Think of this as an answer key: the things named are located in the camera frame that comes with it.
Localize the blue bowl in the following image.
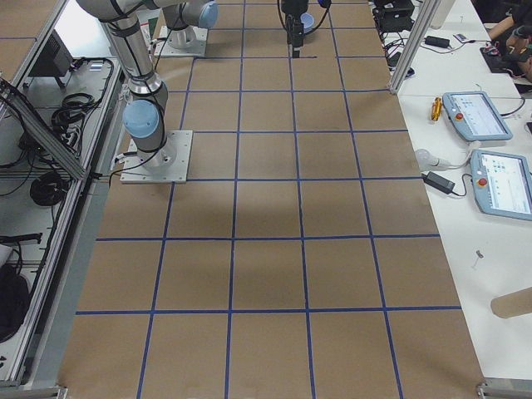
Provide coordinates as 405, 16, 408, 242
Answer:
300, 12, 314, 34

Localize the white light bulb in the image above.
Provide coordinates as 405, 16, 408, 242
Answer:
415, 149, 470, 171

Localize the upper teach pendant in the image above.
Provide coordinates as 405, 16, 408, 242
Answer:
442, 91, 513, 142

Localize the aluminium frame bar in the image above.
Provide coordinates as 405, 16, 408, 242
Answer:
1, 77, 86, 180

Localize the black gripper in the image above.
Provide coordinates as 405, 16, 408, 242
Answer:
280, 0, 308, 58

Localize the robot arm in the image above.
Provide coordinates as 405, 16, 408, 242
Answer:
158, 1, 308, 58
78, 1, 170, 168

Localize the cardboard tube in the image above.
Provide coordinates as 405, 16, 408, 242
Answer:
490, 287, 532, 319

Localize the black power adapter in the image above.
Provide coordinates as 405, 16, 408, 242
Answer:
421, 171, 455, 195

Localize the teach pendant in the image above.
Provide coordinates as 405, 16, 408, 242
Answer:
442, 91, 513, 142
470, 150, 531, 221

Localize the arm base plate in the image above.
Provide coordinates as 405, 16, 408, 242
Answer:
153, 25, 209, 57
120, 130, 193, 184

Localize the small black adapter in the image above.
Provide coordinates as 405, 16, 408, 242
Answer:
424, 36, 450, 48

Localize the yellow screwdriver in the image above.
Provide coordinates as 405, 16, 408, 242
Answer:
431, 97, 442, 121

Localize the black braided cable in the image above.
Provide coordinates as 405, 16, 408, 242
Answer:
305, 0, 333, 33

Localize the aluminium frame post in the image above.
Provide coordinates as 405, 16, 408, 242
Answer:
389, 0, 441, 95

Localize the coiled black cable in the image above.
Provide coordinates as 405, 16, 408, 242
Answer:
29, 170, 67, 208

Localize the black monitor box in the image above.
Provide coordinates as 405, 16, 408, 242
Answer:
29, 30, 73, 88

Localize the lower teach pendant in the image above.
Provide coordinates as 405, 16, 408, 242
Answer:
470, 150, 531, 221

